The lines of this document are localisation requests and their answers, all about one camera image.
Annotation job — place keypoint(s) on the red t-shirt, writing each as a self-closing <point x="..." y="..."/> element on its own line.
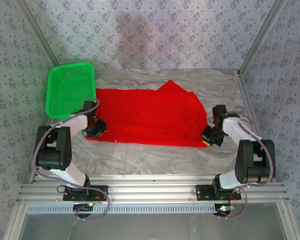
<point x="150" y="117"/>

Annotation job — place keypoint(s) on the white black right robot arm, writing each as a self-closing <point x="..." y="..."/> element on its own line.
<point x="250" y="155"/>

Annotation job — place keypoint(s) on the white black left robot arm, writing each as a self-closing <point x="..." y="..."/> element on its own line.
<point x="62" y="147"/>

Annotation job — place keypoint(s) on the green plastic mesh basket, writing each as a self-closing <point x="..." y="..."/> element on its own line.
<point x="68" y="92"/>

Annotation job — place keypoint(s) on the right controller circuit board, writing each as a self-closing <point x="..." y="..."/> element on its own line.
<point x="225" y="208"/>

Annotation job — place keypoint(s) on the controller circuit board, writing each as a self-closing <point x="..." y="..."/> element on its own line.
<point x="83" y="206"/>
<point x="225" y="208"/>

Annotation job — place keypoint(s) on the left controller circuit board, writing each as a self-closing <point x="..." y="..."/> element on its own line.
<point x="83" y="206"/>

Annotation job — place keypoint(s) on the aluminium table side rail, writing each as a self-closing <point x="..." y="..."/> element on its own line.
<point x="250" y="105"/>

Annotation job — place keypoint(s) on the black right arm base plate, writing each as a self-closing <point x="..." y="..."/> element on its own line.
<point x="205" y="192"/>

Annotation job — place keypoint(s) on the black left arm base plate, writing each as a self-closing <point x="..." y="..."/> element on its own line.
<point x="100" y="192"/>

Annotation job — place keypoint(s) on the aluminium mounting rail beam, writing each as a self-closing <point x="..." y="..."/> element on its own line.
<point x="152" y="190"/>

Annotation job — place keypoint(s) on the aluminium frame post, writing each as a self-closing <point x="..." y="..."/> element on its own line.
<point x="37" y="32"/>
<point x="262" y="35"/>

